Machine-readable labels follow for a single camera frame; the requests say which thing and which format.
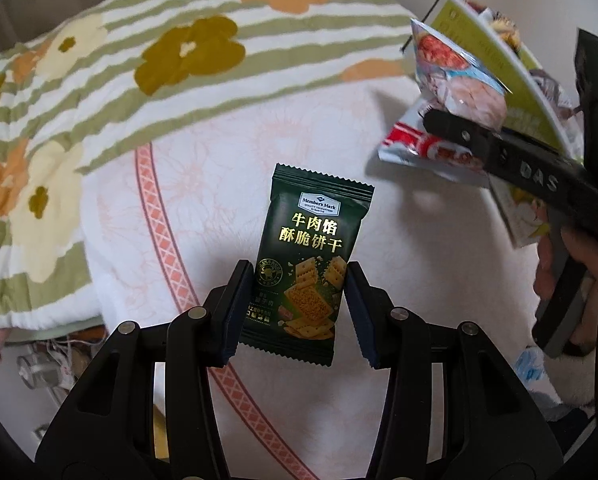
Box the tangled white cables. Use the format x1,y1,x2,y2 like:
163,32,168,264
16,335,103,392

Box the person's right forearm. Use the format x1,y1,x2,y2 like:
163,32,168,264
544,342,598,413

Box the red white snack packet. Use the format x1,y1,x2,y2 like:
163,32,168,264
377,19,510,188

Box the pink patterned bed sheet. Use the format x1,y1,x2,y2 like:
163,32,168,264
78,77,547,480

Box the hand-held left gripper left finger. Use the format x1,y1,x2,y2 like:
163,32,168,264
34,259,258,480

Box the person's right hand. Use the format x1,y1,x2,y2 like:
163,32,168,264
536,225,598,357

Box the dark green cracker packet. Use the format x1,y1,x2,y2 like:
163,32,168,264
237,162,376,368

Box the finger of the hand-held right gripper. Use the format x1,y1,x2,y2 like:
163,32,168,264
423,108,502,173

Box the blue white plastic packet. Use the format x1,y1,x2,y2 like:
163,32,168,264
513,347,566,422

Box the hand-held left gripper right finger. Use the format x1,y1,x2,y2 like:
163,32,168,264
344,261,564,480

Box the striped floral blanket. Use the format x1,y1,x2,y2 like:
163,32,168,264
0,0,421,332

